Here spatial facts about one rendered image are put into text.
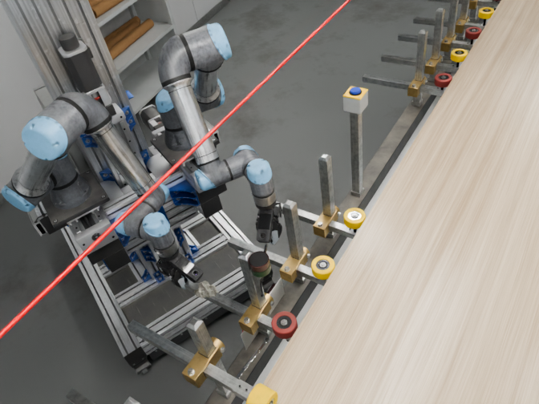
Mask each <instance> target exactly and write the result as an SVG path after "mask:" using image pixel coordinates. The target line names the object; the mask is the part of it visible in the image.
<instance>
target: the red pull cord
mask: <svg viewBox="0 0 539 404"><path fill-rule="evenodd" d="M349 1H350V0H346V1H345V2H344V3H343V4H342V5H341V6H340V7H339V8H338V9H337V10H336V11H335V12H334V13H333V14H332V15H331V16H330V17H329V18H328V19H327V20H326V21H325V22H324V23H323V24H322V25H321V26H320V27H319V28H318V29H317V30H315V31H314V32H313V33H312V34H311V35H310V36H309V37H308V38H307V39H306V40H305V41H304V42H303V43H302V44H301V45H300V46H299V47H297V48H296V49H295V50H294V51H293V52H292V53H291V54H290V55H289V56H288V57H287V58H286V59H285V60H284V61H283V62H282V63H281V64H280V65H278V66H277V67H276V68H275V69H274V70H273V71H272V72H271V73H270V74H269V75H268V76H267V77H266V78H265V79H264V80H263V81H262V82H261V83H259V84H258V85H257V86H256V87H255V88H254V89H253V90H252V91H251V92H250V93H249V94H248V95H247V96H246V97H245V98H244V99H243V100H242V101H241V102H240V103H239V104H238V105H237V106H236V107H235V108H234V109H233V110H231V112H230V113H228V114H227V116H226V117H224V118H223V119H222V120H221V121H220V122H219V123H218V124H217V125H216V126H215V127H214V128H213V129H212V130H211V131H210V132H209V133H208V134H207V135H205V136H204V137H203V138H202V139H201V140H200V141H199V142H198V143H197V144H196V145H195V146H194V147H193V148H192V149H191V150H190V151H189V152H188V153H186V154H185V155H184V156H183V157H182V158H181V159H180V160H179V161H178V162H177V163H176V164H175V165H174V166H173V167H172V168H171V169H170V170H169V171H167V172H166V173H165V174H164V175H163V176H162V177H161V178H160V179H159V180H158V181H157V182H156V183H155V184H154V185H153V186H152V187H151V188H149V189H148V190H147V191H146V192H145V193H144V194H143V195H142V196H141V197H140V198H139V199H138V200H137V201H136V202H135V203H134V204H133V205H132V206H131V207H130V208H129V209H128V210H127V211H126V212H125V213H124V214H123V215H122V216H121V217H120V218H119V219H118V220H117V221H116V222H115V223H114V224H112V225H111V226H110V227H109V228H108V229H107V230H106V231H105V232H104V233H103V234H102V235H101V236H100V237H99V238H98V239H97V240H96V241H94V242H93V243H92V244H91V245H90V246H89V247H88V248H87V249H86V250H85V251H84V252H83V253H82V254H81V255H80V256H79V257H78V258H77V259H75V260H74V261H73V262H72V263H71V264H70V265H69V266H68V267H67V268H66V269H65V270H64V271H63V272H62V273H61V274H60V275H59V276H58V277H56V278H55V279H54V280H53V281H52V282H51V283H50V284H49V285H48V286H47V287H46V288H45V289H44V290H43V291H42V292H41V293H40V294H39V295H38V296H37V297H36V298H35V299H34V300H33V301H32V302H31V303H30V304H29V305H28V306H27V307H26V308H25V309H24V310H23V311H22V312H20V313H19V314H18V315H17V316H16V317H15V318H14V319H13V320H12V321H11V322H10V323H9V324H8V325H7V326H6V327H5V328H4V329H3V330H1V331H0V339H1V338H2V337H3V336H4V335H5V334H6V333H7V332H8V331H9V330H10V329H11V328H12V327H13V326H14V325H15V324H16V323H18V322H19V321H20V320H21V319H22V318H23V317H24V316H25V315H26V314H27V313H28V312H29V311H30V310H31V309H32V308H33V307H34V306H35V305H36V304H37V303H38V302H39V301H40V300H42V299H43V298H44V297H45V296H46V295H47V294H48V293H49V292H50V291H51V290H52V289H53V288H54V287H55V286H56V285H57V284H58V283H59V282H60V281H61V280H62V279H63V278H64V277H65V276H66V275H67V274H68V273H69V272H70V271H71V270H72V269H73V268H74V267H75V266H76V265H77V264H78V263H79V262H80V261H81V260H82V259H83V258H84V257H85V256H86V255H87V254H88V253H90V252H91V251H92V250H93V249H94V248H95V247H96V246H97V245H98V244H99V243H100V242H101V241H102V240H103V239H104V238H105V237H106V236H107V235H108V234H109V233H110V232H111V231H112V230H113V229H115V228H116V227H117V226H118V225H119V224H120V223H121V222H122V221H123V220H124V219H125V218H126V217H127V216H128V215H129V214H130V213H131V212H132V211H133V210H134V209H135V208H136V207H137V206H139V205H140V204H141V203H142V202H143V201H144V200H145V199H146V198H147V197H148V196H149V195H150V194H151V193H152V192H153V191H154V190H155V189H156V188H157V187H158V186H159V185H160V184H161V183H162V182H164V181H165V180H166V179H167V178H168V177H169V176H170V175H171V174H172V173H173V172H174V171H175V170H176V169H177V168H178V167H179V166H180V165H181V164H182V163H183V162H184V161H185V160H186V159H187V158H189V157H190V156H191V154H193V153H194V152H195V150H197V149H198V148H199V146H201V145H202V144H203V142H205V141H206V140H207V138H209V137H210V136H211V135H212V134H213V133H214V132H215V131H216V130H217V129H218V128H219V127H220V126H221V125H222V124H223V123H224V122H225V121H226V120H227V119H228V118H229V117H230V116H231V115H232V114H233V113H234V112H235V111H237V110H238V109H239V108H240V107H241V106H242V105H243V104H244V103H245V102H246V101H247V100H248V99H249V98H250V97H251V96H252V95H253V94H254V93H255V92H256V91H257V90H258V89H259V88H261V87H262V86H263V85H264V84H265V83H266V82H267V81H268V80H269V79H270V78H271V77H272V76H273V75H274V74H275V73H276V72H277V71H278V70H279V69H280V68H281V67H282V66H283V65H285V64H286V63H287V62H288V61H289V60H290V59H291V58H292V57H293V56H294V55H295V54H296V53H297V52H298V51H299V50H300V49H301V48H302V47H303V46H304V45H305V44H306V43H307V42H309V41H310V40H311V39H312V38H313V37H314V36H315V35H316V34H317V33H318V32H319V31H320V30H321V29H322V28H323V27H324V26H325V25H326V24H327V23H328V22H329V21H330V20H331V19H332V18H333V17H334V16H335V15H336V14H337V13H338V12H339V11H340V10H341V9H342V8H343V7H344V6H345V5H346V4H347V3H348V2H349Z"/></svg>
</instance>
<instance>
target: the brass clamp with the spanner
mask: <svg viewBox="0 0 539 404"><path fill-rule="evenodd" d="M265 299H266V303H265V304H264V305H263V307H262V308H261V309H259V308H258V307H255V306H253V305H252V303H251V305H250V306H249V308H248V309H247V310H246V311H245V313H244V314H243V316H242V317H241V319H240V320H239V324H240V327H241V329H242V330H244V331H245V332H247V333H250V334H252V335H254V334H255V332H256V331H257V329H258V328H259V325H258V323H257V320H258V319H259V317H260V316H261V315H262V314H264V315H266V316H267V314H268V313H269V311H270V310H271V309H272V308H271V305H274V299H273V298H272V297H271V296H270V295H269V294H268V293H265ZM245 317H248V318H249V319H250V323H248V324H246V323H244V318H245Z"/></svg>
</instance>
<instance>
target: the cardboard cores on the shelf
mask: <svg viewBox="0 0 539 404"><path fill-rule="evenodd" d="M88 1H89V3H90V6H91V8H92V11H93V13H94V16H95V18H98V17H99V16H100V15H102V14H104V13H105V12H107V11H108V10H110V9H111V8H112V7H114V6H116V5H117V4H119V3H121V2H122V1H123V0H88ZM153 26H154V22H153V21H152V20H151V19H150V18H148V19H146V20H145V21H144V22H143V23H141V24H140V19H139V17H137V16H135V17H134V18H132V19H130V20H129V21H127V22H126V23H124V24H123V25H122V26H121V27H119V28H118V29H116V30H115V31H113V32H112V33H110V34H109V35H108V36H107V37H105V38H104V40H105V43H106V44H107V48H108V50H109V52H110V55H111V57H112V60H113V59H115V58H116V57H117V56H118V55H120V54H121V53H122V52H123V51H125V50H126V49H127V48H128V47H129V46H131V45H132V44H133V43H134V42H135V41H136V40H137V39H138V38H140V37H141V36H142V35H143V34H145V33H146V32H147V31H148V30H150V29H151V28H152V27H153Z"/></svg>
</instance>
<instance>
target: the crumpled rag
mask: <svg viewBox="0 0 539 404"><path fill-rule="evenodd" d="M198 288H199V289H196V290H195V291H194V293H195V294H196V296H197V297H200V298H202V299H203V298H204V297H212V296H216V295H217V293H218V291H217V289H216V286H215V285H210V284H209V283H208V282H207V281H203V282H201V283H199V284H198Z"/></svg>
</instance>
